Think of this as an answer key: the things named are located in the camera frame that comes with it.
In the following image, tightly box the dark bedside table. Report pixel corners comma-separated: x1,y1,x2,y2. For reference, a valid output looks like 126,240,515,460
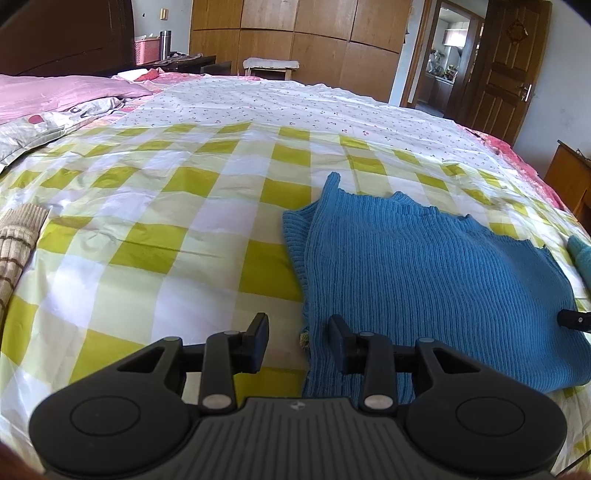
146,55,231,76

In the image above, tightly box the yellow white checkered bedsheet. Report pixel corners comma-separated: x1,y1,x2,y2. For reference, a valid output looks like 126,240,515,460
1,75,590,466

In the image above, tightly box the small white topped stool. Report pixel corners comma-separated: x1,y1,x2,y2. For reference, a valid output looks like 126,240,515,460
242,57,300,81

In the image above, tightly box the dark wooden headboard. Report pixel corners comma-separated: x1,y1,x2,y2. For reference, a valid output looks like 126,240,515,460
1,0,134,76

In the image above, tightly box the wooden desk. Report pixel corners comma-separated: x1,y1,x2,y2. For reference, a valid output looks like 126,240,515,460
544,141,591,232

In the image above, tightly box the brown striped knit garment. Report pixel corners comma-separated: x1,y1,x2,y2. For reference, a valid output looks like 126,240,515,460
0,203,49,320

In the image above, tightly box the pink floral quilt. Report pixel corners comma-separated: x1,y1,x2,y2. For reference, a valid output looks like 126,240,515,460
464,127,568,211

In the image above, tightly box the steel thermos bottle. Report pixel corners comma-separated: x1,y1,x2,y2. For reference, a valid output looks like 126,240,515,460
159,30,172,61

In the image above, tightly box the blue striped knit sweater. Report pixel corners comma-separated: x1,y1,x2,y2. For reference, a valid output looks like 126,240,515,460
283,174,590,399

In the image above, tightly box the brown wooden door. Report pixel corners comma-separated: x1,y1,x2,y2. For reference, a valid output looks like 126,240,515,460
459,1,552,145

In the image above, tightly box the wooden wardrobe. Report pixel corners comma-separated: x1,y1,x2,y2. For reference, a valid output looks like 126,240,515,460
189,0,411,102

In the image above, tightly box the pink pillow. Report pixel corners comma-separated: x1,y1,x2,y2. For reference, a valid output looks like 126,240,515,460
0,74,151,124

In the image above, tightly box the teal fleece garment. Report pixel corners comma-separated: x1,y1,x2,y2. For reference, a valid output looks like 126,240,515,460
567,235,591,289

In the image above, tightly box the patterned white pillow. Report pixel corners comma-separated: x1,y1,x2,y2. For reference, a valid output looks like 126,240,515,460
1,97,124,172

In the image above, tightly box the pink storage basket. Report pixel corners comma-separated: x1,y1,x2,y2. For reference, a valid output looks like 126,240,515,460
134,37,160,65

